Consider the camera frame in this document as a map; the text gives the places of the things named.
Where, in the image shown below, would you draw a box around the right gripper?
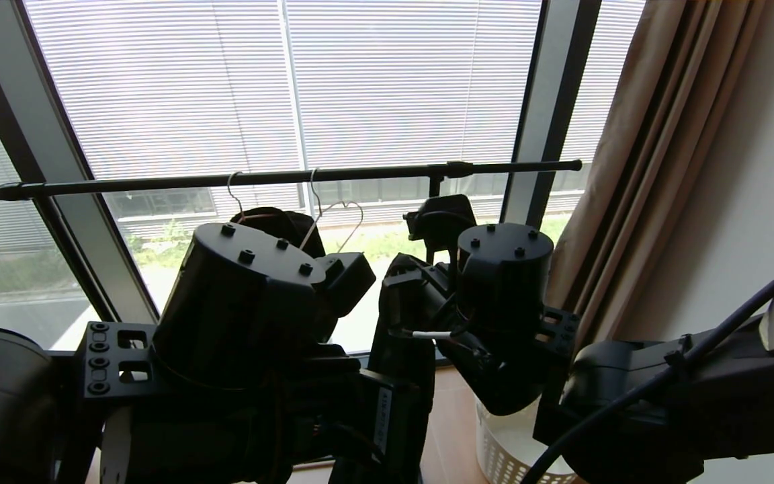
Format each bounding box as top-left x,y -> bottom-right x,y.
377,254 -> 458,330

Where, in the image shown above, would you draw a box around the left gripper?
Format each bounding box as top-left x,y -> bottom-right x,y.
333,370 -> 431,484

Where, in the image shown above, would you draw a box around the pink clothes hanger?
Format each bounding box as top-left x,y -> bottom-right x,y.
298,168 -> 365,253
227,171 -> 273,226

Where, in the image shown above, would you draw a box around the black shorts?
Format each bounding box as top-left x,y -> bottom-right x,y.
229,207 -> 326,259

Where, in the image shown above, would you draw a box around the white laundry basket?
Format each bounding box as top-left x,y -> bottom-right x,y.
474,395 -> 577,484

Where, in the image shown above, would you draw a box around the black clothes rack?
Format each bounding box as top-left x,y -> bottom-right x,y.
0,160 -> 583,204

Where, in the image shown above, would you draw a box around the brown curtain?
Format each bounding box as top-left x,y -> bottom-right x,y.
545,0 -> 764,350

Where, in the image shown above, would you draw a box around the window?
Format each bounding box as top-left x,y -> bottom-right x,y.
0,0 -> 646,357

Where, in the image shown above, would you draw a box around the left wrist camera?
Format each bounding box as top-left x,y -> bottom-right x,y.
318,252 -> 377,318

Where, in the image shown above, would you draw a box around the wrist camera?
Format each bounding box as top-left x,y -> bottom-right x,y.
404,195 -> 477,263
318,252 -> 377,318

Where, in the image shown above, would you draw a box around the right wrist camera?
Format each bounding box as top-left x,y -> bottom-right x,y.
404,195 -> 477,263

